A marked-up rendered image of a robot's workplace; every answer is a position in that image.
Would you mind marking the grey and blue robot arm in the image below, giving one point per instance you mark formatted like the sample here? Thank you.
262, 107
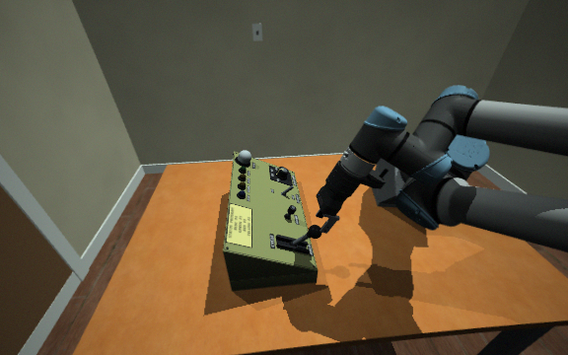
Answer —
460, 120

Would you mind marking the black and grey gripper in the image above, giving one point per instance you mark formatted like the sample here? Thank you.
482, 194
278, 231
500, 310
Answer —
341, 183

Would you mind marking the green control panel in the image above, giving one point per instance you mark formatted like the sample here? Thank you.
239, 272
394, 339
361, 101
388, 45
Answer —
267, 241

